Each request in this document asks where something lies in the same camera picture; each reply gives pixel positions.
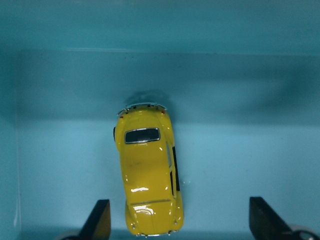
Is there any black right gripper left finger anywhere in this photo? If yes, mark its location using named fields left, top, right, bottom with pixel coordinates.
left=78, top=199, right=111, bottom=240

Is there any yellow toy beetle car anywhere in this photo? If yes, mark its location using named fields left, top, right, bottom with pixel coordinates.
left=113, top=102, right=184, bottom=237

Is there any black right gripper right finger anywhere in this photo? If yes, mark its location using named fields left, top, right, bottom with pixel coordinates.
left=249, top=196, right=300, bottom=240

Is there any teal plastic bin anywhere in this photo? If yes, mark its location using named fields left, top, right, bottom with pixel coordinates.
left=0, top=0, right=320, bottom=240

